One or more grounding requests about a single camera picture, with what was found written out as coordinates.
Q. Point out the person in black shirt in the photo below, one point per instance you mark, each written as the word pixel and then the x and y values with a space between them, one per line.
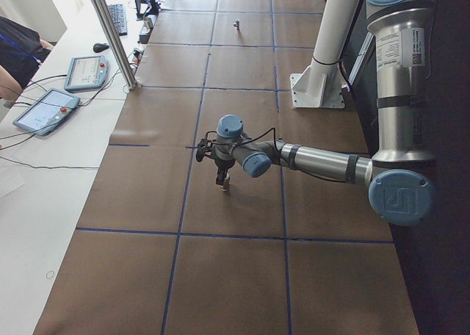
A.
pixel 23 51

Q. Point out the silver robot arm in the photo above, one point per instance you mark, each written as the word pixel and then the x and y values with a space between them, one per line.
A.
pixel 398 190

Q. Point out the blue teach pendant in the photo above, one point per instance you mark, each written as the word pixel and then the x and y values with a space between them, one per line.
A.
pixel 49 112
pixel 86 73

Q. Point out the aluminium profile post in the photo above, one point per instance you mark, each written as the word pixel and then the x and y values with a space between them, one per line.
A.
pixel 115 43

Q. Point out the black keyboard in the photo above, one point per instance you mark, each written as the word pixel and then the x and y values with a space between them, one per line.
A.
pixel 117 13

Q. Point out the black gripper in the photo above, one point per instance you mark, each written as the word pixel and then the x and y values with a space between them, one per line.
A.
pixel 222 166

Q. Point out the black computer mouse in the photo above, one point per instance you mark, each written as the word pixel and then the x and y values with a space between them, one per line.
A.
pixel 100 47

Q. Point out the far blue teach pendant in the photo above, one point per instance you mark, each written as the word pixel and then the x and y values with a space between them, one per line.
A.
pixel 86 73

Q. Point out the near blue teach pendant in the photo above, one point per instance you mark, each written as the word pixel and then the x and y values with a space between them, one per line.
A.
pixel 49 112

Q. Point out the black monitor stand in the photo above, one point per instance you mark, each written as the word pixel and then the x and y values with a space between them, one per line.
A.
pixel 145 8

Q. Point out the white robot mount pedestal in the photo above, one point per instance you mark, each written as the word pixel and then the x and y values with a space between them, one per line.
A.
pixel 319 85

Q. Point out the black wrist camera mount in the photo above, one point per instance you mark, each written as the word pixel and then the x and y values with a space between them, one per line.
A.
pixel 205 149

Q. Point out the silver metal cylinder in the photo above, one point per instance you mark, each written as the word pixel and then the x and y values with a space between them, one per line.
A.
pixel 148 22

